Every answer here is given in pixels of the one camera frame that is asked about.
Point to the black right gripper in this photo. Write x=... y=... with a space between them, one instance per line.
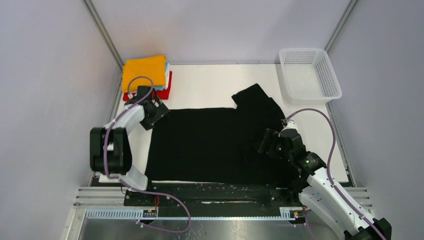
x=271 y=136

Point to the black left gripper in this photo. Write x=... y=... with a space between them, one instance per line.
x=161 y=111

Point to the black t-shirt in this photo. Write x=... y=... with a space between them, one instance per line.
x=218 y=145

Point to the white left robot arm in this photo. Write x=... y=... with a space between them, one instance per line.
x=109 y=147

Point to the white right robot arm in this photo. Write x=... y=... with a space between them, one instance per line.
x=320 y=192

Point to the red folded t-shirt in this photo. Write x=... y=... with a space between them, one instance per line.
x=162 y=94

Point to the light blue folded t-shirt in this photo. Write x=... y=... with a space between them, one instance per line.
x=159 y=88

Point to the white folded t-shirt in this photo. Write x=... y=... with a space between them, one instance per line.
x=167 y=75

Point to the orange folded t-shirt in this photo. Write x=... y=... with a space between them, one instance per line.
x=152 y=67

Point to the white plastic basket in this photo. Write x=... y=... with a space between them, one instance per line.
x=308 y=76

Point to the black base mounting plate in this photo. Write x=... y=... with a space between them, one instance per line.
x=213 y=193

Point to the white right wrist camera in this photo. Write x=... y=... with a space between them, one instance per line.
x=289 y=124

